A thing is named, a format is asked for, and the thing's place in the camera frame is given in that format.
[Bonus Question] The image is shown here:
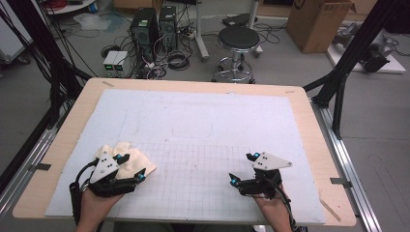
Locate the left hand-held gripper black cable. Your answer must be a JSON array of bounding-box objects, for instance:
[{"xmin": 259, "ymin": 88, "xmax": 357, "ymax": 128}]
[{"xmin": 69, "ymin": 158, "xmax": 101, "ymax": 226}]

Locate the person's right hand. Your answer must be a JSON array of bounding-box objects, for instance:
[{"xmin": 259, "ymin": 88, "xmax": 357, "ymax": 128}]
[{"xmin": 252, "ymin": 192, "xmax": 293, "ymax": 226}]

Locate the aluminium rail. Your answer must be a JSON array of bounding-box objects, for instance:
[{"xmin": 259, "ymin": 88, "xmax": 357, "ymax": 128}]
[
  {"xmin": 310, "ymin": 98, "xmax": 384, "ymax": 232},
  {"xmin": 0, "ymin": 105, "xmax": 66, "ymax": 221}
]

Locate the white cabinet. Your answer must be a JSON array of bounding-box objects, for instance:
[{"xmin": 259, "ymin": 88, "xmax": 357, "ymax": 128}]
[{"xmin": 0, "ymin": 17, "xmax": 34, "ymax": 66}]

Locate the person's left hand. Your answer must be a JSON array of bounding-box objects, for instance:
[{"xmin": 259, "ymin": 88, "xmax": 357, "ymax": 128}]
[{"xmin": 78, "ymin": 188, "xmax": 126, "ymax": 223}]

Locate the white board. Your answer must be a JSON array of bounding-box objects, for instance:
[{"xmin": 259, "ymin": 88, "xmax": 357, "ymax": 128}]
[{"xmin": 326, "ymin": 20, "xmax": 407, "ymax": 75}]

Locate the white desk leg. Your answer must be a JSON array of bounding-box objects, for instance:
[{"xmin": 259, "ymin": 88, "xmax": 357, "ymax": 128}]
[
  {"xmin": 247, "ymin": 0, "xmax": 264, "ymax": 58},
  {"xmin": 192, "ymin": 0, "xmax": 211, "ymax": 63}
]

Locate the white foam mat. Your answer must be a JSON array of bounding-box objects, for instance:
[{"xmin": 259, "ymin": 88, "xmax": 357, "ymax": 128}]
[{"xmin": 44, "ymin": 88, "xmax": 327, "ymax": 225}]

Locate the large black computer tower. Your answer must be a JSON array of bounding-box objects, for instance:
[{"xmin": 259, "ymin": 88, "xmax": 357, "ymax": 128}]
[{"xmin": 130, "ymin": 7, "xmax": 161, "ymax": 78}]

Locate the black round stool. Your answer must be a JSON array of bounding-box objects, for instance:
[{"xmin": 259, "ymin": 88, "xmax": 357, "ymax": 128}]
[{"xmin": 211, "ymin": 25, "xmax": 261, "ymax": 84}]

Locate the cream patterned towel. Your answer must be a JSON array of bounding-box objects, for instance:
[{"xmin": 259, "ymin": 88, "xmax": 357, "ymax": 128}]
[{"xmin": 95, "ymin": 141, "xmax": 158, "ymax": 181}]

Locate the black cable coil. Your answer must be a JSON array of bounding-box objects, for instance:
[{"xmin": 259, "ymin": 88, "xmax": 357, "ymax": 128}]
[
  {"xmin": 166, "ymin": 49, "xmax": 191, "ymax": 72},
  {"xmin": 101, "ymin": 44, "xmax": 122, "ymax": 59}
]

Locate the grey metal clip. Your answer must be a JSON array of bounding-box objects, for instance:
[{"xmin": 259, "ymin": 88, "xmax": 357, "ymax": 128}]
[
  {"xmin": 330, "ymin": 177, "xmax": 353, "ymax": 189},
  {"xmin": 28, "ymin": 162, "xmax": 52, "ymax": 172}
]

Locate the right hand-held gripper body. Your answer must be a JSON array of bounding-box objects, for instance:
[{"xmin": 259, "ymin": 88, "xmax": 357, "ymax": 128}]
[{"xmin": 240, "ymin": 152, "xmax": 293, "ymax": 199}]

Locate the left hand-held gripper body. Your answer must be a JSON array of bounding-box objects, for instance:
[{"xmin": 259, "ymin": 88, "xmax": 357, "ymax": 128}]
[{"xmin": 87, "ymin": 150, "xmax": 136, "ymax": 198}]

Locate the clear plastic bag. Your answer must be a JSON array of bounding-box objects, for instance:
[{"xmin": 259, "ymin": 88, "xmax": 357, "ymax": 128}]
[{"xmin": 73, "ymin": 13, "xmax": 112, "ymax": 32}]

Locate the white round table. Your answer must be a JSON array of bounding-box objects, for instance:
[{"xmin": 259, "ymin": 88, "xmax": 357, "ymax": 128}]
[{"xmin": 44, "ymin": 0, "xmax": 98, "ymax": 15}]

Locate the white power supply unit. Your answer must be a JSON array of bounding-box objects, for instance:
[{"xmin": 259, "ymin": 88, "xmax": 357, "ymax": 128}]
[
  {"xmin": 113, "ymin": 50, "xmax": 130, "ymax": 78},
  {"xmin": 102, "ymin": 50, "xmax": 119, "ymax": 78}
]

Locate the black metal frame post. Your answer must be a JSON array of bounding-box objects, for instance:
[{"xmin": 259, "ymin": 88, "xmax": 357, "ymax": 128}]
[
  {"xmin": 303, "ymin": 0, "xmax": 405, "ymax": 140},
  {"xmin": 0, "ymin": 0, "xmax": 94, "ymax": 130}
]

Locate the flat black bag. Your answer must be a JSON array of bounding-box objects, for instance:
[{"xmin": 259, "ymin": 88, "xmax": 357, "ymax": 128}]
[{"xmin": 221, "ymin": 13, "xmax": 259, "ymax": 28}]

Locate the slim black computer tower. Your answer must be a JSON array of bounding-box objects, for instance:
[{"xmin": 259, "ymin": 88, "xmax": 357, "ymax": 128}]
[{"xmin": 159, "ymin": 5, "xmax": 179, "ymax": 53}]

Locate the thin wooden strip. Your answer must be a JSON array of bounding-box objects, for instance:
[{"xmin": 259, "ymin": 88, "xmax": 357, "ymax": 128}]
[{"xmin": 318, "ymin": 192, "xmax": 342, "ymax": 223}]

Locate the brown cardboard box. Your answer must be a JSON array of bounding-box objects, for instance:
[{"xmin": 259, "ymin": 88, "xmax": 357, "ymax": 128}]
[{"xmin": 285, "ymin": 0, "xmax": 356, "ymax": 54}]

